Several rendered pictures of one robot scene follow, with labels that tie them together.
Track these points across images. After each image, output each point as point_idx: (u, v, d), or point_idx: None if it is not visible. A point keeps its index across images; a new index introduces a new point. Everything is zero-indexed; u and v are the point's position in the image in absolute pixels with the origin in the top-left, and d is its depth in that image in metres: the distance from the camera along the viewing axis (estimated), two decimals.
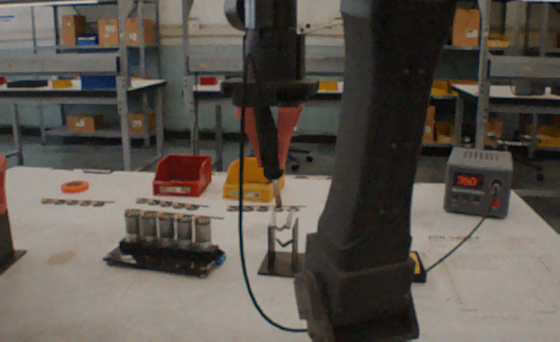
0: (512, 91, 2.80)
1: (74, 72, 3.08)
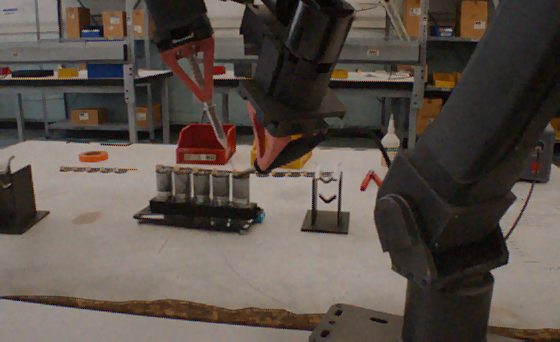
0: None
1: (81, 60, 3.04)
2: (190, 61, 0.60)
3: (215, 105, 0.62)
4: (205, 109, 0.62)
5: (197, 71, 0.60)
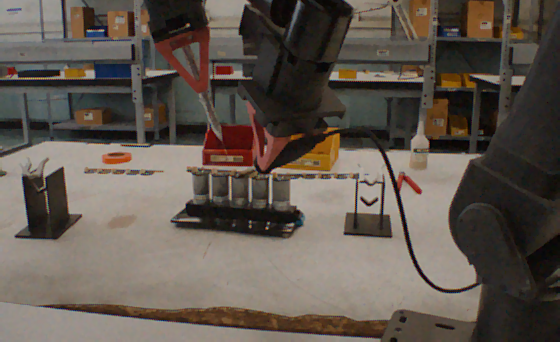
0: None
1: (88, 60, 3.03)
2: (185, 52, 0.60)
3: (210, 96, 0.62)
4: (201, 100, 0.61)
5: (192, 62, 0.60)
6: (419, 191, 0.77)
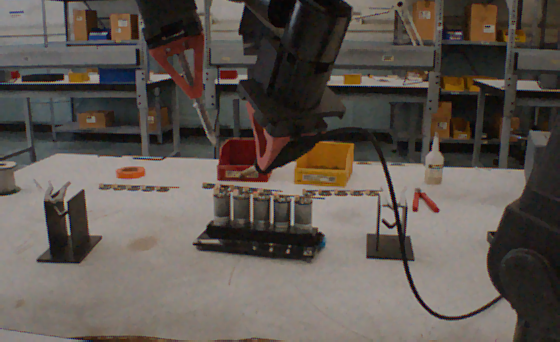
0: (539, 85, 2.74)
1: (92, 65, 3.03)
2: (179, 58, 0.60)
3: (205, 102, 0.62)
4: (195, 106, 0.61)
5: (187, 68, 0.60)
6: (437, 210, 0.77)
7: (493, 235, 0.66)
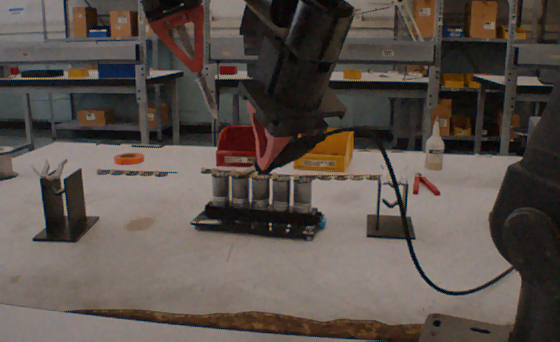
0: (539, 80, 2.74)
1: (92, 60, 3.02)
2: (180, 32, 0.59)
3: (206, 76, 0.61)
4: (196, 80, 0.61)
5: (187, 41, 0.60)
6: (437, 192, 0.77)
7: None
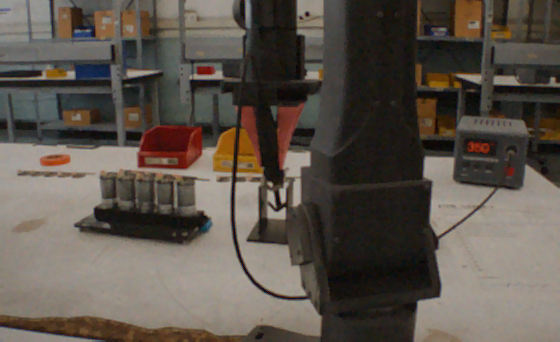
0: (516, 79, 2.72)
1: (68, 60, 3.00)
2: None
3: None
4: None
5: None
6: None
7: None
